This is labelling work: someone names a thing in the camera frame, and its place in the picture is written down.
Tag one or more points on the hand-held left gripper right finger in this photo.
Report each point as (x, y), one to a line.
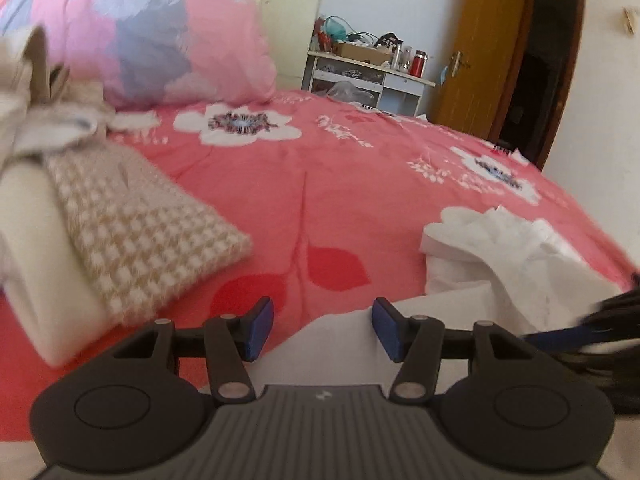
(387, 330)

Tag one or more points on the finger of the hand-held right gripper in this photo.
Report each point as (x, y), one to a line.
(565, 337)

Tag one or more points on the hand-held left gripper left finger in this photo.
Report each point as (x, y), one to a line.
(260, 330)

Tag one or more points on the red floral blanket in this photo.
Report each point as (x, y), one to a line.
(350, 185)

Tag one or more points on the white shelf desk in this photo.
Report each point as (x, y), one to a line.
(400, 90)

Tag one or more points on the clear plastic bag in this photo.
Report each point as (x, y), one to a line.
(350, 92)

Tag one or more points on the blue face mask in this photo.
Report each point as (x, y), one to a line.
(443, 74)

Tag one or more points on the red thermos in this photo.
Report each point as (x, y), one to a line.
(419, 64)

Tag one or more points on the silver thermos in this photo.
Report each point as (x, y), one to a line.
(398, 57)

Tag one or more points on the cardboard box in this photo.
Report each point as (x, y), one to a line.
(360, 52)

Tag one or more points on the wooden door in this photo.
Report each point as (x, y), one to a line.
(480, 60)

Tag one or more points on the black printed cap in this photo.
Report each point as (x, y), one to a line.
(389, 40)

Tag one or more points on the red packets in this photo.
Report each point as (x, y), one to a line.
(324, 41)

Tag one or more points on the pink floral quilt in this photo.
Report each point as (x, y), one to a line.
(200, 35)

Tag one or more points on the teal bag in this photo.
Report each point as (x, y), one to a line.
(337, 30)

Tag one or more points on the cream wardrobe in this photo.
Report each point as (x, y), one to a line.
(295, 20)

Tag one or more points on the beige crumpled garment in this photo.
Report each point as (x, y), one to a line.
(40, 70)

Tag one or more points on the dark brown door frame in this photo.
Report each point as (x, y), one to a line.
(545, 85)

